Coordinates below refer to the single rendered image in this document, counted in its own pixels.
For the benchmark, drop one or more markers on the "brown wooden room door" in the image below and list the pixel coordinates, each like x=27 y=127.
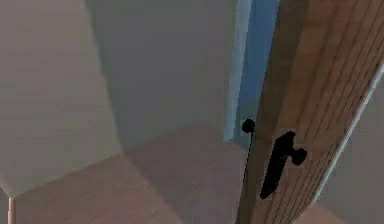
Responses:
x=310 y=83

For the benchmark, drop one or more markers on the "black round door knob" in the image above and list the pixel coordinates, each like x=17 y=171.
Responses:
x=248 y=125

